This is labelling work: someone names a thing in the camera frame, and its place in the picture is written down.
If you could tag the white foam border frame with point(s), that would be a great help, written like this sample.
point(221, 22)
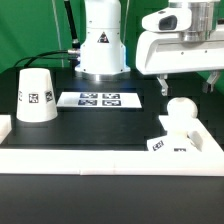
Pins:
point(208, 162)

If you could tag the white lamp base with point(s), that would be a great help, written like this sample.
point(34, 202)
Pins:
point(176, 138)

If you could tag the white marker sheet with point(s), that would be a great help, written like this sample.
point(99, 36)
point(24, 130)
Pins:
point(99, 100)

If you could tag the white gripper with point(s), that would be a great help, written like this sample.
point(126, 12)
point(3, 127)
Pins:
point(181, 39)

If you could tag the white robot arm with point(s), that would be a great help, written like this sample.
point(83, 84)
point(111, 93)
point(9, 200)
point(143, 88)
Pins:
point(103, 55)

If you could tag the white lamp bulb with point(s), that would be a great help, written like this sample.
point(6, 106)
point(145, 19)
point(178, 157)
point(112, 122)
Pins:
point(180, 111)

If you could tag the white lamp shade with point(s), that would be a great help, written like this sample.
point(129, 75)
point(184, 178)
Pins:
point(36, 101)

